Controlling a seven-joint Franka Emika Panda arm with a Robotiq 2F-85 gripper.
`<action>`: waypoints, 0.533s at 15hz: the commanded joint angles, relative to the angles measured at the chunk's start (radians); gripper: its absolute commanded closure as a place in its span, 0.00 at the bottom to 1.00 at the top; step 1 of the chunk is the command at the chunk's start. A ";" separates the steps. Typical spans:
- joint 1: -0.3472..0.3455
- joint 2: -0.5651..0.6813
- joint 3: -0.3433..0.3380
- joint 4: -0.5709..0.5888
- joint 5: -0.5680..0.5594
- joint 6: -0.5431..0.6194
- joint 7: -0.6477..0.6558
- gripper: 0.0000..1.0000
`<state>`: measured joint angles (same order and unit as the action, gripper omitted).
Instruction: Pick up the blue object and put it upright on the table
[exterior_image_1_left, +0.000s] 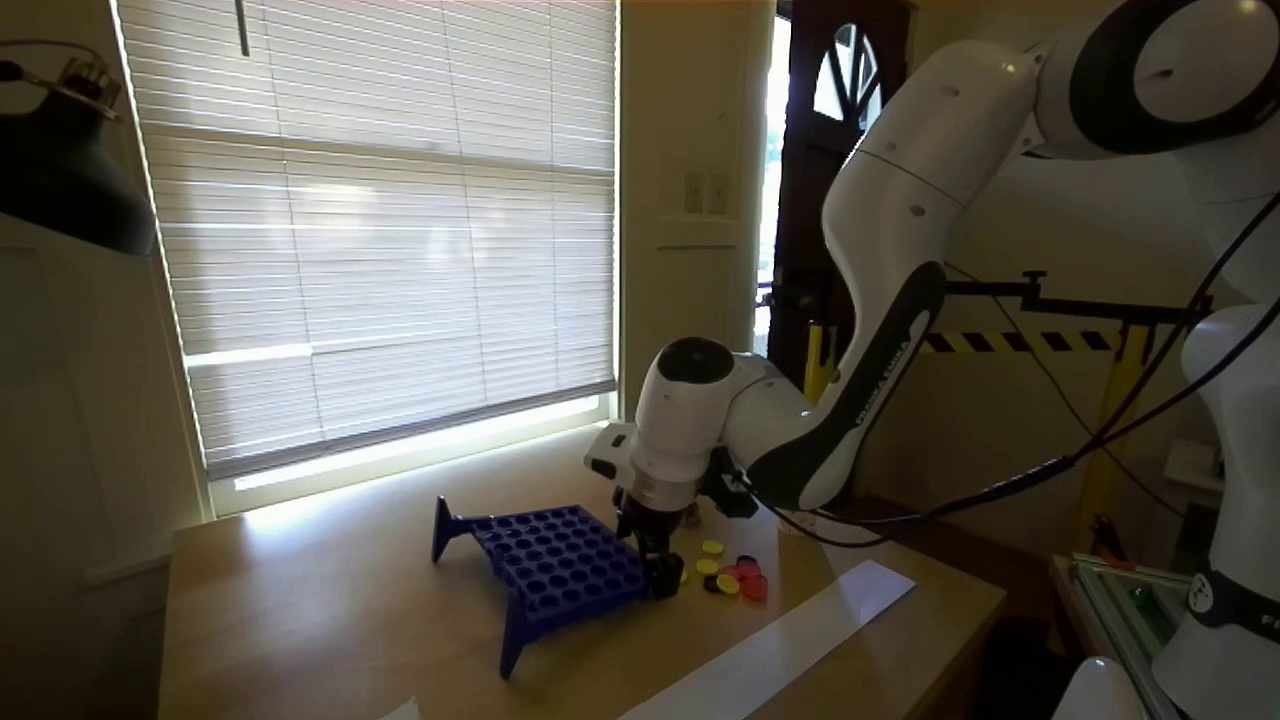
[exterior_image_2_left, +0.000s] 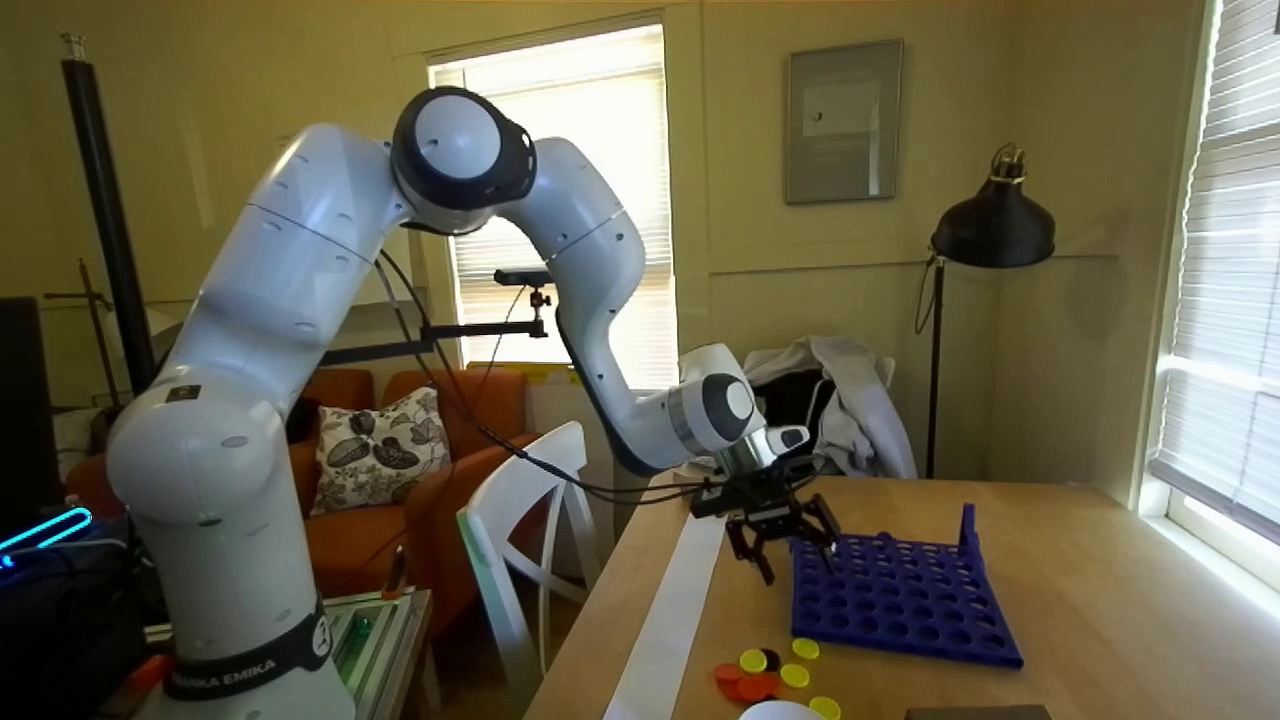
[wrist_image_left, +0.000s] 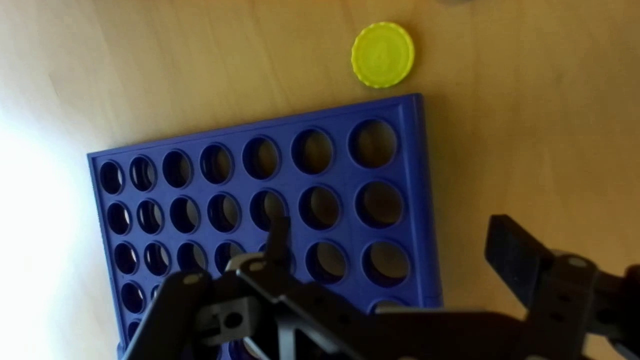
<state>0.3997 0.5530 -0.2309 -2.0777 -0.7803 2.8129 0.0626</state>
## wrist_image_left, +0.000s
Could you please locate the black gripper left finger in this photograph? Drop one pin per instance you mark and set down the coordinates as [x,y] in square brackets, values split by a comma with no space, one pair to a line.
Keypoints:
[200,313]

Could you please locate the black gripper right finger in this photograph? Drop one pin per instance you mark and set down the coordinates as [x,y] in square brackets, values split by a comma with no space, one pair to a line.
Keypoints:
[566,300]

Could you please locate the blue plastic game grid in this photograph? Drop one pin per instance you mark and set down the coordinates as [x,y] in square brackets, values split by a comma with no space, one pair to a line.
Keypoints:
[286,181]

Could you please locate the yellow game disc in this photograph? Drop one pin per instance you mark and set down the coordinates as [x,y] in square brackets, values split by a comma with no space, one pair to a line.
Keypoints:
[383,55]

